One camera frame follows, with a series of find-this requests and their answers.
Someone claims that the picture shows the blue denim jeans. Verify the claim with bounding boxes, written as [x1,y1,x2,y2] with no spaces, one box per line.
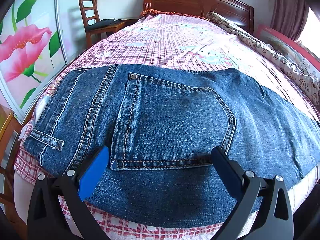
[23,64,319,228]

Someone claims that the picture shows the wooden furniture at left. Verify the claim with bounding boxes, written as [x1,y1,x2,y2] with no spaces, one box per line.
[1,106,27,239]

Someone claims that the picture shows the floral patterned quilt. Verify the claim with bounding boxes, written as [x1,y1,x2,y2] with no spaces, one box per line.
[206,11,319,108]

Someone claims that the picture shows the floral sliding wardrobe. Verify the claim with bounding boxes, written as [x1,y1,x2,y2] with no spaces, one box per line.
[1,0,86,121]

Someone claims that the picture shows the dark cloth on chair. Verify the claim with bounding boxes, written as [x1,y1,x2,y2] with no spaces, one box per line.
[86,18,116,31]

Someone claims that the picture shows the pink checkered bed sheet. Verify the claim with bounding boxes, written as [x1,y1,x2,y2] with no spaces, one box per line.
[14,15,319,239]

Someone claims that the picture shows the wooden chair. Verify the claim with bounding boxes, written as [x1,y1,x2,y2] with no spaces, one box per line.
[78,0,126,49]

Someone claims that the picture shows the purple curtain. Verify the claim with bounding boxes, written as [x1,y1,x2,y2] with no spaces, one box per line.
[270,0,310,41]

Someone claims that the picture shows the orange fringed pillow cover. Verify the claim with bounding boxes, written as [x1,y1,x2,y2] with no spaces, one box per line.
[140,9,208,20]

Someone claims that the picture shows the dark wooden headboard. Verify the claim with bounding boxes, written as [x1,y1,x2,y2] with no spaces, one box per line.
[143,0,254,34]

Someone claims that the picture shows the pink cartoon bed rail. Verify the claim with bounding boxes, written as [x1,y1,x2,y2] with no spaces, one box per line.
[254,24,319,78]

